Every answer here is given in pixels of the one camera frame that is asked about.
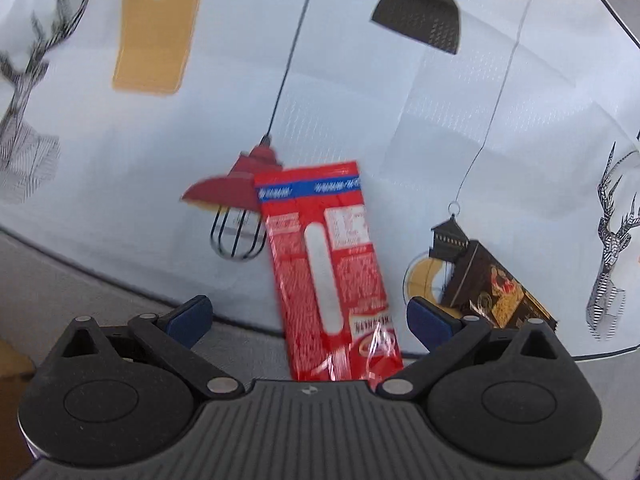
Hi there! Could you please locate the dark brown snack packet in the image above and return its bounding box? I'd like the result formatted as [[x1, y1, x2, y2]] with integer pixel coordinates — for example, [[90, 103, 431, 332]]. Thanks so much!
[[439, 240, 558, 333]]

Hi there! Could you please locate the brown cardboard box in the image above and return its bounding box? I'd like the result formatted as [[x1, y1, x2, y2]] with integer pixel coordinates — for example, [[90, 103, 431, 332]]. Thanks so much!
[[0, 337, 37, 480]]

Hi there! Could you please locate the long red snack packet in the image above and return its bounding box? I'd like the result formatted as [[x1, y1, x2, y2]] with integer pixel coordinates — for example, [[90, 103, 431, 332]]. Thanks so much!
[[254, 161, 405, 392]]

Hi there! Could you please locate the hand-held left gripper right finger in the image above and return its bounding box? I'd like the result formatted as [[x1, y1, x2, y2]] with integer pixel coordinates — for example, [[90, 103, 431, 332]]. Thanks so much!
[[376, 296, 560, 402]]

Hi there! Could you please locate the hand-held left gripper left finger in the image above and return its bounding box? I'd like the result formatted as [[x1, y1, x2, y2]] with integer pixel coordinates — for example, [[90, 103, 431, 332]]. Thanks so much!
[[59, 295, 246, 402]]

